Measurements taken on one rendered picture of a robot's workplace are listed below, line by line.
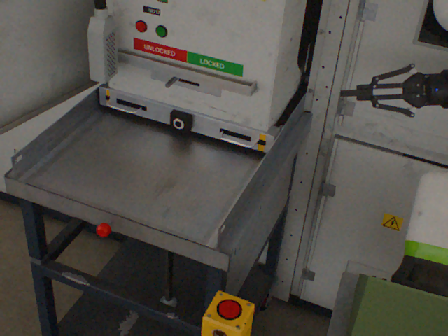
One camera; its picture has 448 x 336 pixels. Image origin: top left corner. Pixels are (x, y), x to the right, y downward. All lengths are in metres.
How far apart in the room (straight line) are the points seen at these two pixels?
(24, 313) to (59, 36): 1.06
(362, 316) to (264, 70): 0.68
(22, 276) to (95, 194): 1.06
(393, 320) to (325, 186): 0.89
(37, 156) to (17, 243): 1.06
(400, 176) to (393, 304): 0.81
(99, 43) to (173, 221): 0.50
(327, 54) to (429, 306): 0.89
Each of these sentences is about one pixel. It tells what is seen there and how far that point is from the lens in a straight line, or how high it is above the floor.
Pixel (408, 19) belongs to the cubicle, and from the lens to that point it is 1.72.
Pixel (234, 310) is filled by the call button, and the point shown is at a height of 0.91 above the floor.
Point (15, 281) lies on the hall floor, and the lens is 2.54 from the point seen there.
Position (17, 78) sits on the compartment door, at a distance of 1.81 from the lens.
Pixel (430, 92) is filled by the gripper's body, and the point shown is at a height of 1.15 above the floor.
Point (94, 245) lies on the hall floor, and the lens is 2.63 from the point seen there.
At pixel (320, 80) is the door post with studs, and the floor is 0.97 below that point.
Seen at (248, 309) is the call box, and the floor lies 0.90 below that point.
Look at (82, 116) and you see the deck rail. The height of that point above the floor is 0.87.
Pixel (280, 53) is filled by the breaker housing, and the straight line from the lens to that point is 1.57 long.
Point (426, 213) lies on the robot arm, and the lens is 1.29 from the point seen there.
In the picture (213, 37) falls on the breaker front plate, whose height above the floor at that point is 1.16.
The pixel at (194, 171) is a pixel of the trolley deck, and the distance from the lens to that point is 1.62.
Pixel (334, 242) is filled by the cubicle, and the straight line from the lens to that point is 2.16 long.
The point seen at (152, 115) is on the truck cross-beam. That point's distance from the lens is 1.78.
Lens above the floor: 1.83
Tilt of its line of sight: 37 degrees down
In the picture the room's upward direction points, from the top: 5 degrees clockwise
